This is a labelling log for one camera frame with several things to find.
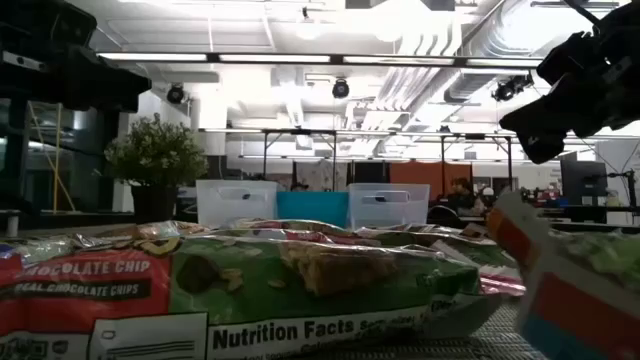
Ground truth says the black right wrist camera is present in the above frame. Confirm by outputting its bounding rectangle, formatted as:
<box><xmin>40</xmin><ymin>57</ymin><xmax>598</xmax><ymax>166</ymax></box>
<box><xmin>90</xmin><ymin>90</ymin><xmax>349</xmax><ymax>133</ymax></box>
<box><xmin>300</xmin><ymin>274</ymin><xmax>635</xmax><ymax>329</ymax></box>
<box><xmin>537</xmin><ymin>0</ymin><xmax>640</xmax><ymax>86</ymax></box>

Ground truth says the round white pendant lamp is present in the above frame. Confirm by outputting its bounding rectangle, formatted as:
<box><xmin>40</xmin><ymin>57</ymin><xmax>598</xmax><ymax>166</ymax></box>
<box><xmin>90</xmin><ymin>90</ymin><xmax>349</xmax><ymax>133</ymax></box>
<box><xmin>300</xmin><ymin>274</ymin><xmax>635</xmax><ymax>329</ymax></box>
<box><xmin>294</xmin><ymin>7</ymin><xmax>324</xmax><ymax>42</ymax></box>

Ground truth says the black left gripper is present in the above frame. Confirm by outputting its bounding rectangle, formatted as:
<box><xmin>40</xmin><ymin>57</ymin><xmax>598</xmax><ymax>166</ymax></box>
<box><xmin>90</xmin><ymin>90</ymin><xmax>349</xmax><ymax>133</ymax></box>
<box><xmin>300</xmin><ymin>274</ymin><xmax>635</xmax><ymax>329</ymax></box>
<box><xmin>0</xmin><ymin>47</ymin><xmax>153</xmax><ymax>114</ymax></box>

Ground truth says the clear plastic bin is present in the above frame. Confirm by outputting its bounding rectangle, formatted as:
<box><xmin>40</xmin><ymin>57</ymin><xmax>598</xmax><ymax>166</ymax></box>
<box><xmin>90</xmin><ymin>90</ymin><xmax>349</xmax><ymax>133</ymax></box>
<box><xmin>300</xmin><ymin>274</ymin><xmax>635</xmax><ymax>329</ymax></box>
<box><xmin>347</xmin><ymin>182</ymin><xmax>431</xmax><ymax>231</ymax></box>
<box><xmin>195</xmin><ymin>179</ymin><xmax>279</xmax><ymax>229</ymax></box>

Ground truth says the long linear ceiling light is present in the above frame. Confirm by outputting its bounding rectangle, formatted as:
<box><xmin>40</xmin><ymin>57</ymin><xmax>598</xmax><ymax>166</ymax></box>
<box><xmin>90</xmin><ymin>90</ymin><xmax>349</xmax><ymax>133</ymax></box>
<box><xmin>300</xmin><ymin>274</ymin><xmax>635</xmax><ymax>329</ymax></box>
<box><xmin>97</xmin><ymin>51</ymin><xmax>546</xmax><ymax>70</ymax></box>

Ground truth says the teal plastic bin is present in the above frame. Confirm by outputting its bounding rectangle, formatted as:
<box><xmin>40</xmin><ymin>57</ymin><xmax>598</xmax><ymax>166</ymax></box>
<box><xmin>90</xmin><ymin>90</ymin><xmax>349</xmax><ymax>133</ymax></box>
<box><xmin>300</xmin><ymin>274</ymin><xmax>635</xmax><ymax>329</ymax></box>
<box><xmin>276</xmin><ymin>191</ymin><xmax>350</xmax><ymax>230</ymax></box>

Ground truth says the black monitor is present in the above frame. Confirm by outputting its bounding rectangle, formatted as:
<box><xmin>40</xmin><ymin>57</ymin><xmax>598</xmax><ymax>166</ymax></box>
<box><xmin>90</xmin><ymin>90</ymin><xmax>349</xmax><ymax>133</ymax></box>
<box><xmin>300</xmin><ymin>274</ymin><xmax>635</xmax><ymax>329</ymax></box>
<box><xmin>559</xmin><ymin>151</ymin><xmax>609</xmax><ymax>206</ymax></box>

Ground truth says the orange partition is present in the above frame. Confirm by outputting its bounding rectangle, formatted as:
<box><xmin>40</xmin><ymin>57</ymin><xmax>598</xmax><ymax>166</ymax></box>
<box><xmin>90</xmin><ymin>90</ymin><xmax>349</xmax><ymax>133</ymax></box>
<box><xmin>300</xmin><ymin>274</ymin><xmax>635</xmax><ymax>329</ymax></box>
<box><xmin>388</xmin><ymin>160</ymin><xmax>474</xmax><ymax>201</ymax></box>

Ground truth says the green granola bar packet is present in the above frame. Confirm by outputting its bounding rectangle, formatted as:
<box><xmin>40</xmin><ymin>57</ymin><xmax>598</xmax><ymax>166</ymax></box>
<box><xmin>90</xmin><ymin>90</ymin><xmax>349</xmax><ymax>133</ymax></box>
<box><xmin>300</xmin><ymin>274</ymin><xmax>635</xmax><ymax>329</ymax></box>
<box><xmin>0</xmin><ymin>233</ymin><xmax>504</xmax><ymax>360</ymax></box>

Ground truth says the black aluminium table frame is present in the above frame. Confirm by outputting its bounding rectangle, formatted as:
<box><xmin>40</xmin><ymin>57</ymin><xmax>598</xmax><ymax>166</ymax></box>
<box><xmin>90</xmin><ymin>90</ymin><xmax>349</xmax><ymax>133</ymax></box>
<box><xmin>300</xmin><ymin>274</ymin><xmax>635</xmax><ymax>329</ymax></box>
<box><xmin>19</xmin><ymin>210</ymin><xmax>640</xmax><ymax>236</ymax></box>

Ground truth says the black metal rig frame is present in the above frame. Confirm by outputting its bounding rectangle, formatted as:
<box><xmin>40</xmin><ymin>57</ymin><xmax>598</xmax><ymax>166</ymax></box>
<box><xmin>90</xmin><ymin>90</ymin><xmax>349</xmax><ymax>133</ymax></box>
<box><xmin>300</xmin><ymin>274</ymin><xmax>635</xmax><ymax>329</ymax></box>
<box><xmin>439</xmin><ymin>132</ymin><xmax>514</xmax><ymax>194</ymax></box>
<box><xmin>261</xmin><ymin>128</ymin><xmax>338</xmax><ymax>194</ymax></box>

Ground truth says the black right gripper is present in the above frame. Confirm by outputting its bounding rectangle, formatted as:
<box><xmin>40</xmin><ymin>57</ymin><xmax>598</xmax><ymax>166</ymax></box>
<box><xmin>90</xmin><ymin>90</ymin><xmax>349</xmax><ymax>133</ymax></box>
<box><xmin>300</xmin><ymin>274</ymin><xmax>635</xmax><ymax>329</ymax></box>
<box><xmin>499</xmin><ymin>54</ymin><xmax>640</xmax><ymax>165</ymax></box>

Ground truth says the green potted plant black pot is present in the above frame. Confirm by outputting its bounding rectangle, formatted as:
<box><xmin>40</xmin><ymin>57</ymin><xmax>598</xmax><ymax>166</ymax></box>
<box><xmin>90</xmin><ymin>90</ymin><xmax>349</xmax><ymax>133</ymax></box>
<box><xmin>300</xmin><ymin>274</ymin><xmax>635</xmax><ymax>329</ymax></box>
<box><xmin>103</xmin><ymin>112</ymin><xmax>210</xmax><ymax>225</ymax></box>

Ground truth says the black chair back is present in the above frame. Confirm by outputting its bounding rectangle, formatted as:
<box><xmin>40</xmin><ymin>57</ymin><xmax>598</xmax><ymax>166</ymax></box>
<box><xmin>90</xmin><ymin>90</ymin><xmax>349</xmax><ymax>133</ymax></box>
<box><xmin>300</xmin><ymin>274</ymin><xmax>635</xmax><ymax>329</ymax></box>
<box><xmin>428</xmin><ymin>204</ymin><xmax>467</xmax><ymax>225</ymax></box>

